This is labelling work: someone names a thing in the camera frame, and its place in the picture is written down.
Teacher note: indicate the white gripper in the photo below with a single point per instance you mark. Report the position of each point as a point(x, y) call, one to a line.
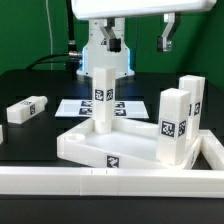
point(93, 9)

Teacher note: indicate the white base block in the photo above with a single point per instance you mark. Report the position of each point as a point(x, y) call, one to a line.
point(173, 118)

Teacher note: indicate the white desk top tray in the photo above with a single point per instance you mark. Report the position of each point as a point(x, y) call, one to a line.
point(131, 144)

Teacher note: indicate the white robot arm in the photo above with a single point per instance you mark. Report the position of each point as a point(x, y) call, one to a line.
point(106, 46)

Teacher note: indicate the white front fence bar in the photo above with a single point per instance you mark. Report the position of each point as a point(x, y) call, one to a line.
point(111, 182)

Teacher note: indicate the white marker base plate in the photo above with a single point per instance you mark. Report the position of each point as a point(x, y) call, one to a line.
point(83, 108)

